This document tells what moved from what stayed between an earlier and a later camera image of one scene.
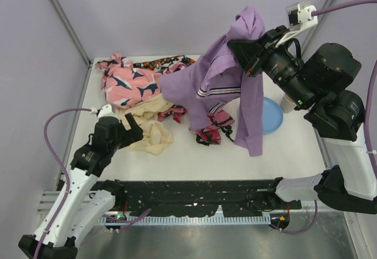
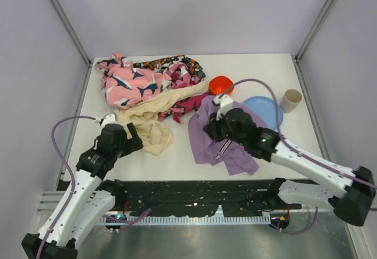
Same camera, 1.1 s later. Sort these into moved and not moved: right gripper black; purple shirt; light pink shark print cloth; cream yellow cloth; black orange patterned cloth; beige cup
Moved: right gripper black; purple shirt
Not moved: cream yellow cloth; light pink shark print cloth; beige cup; black orange patterned cloth
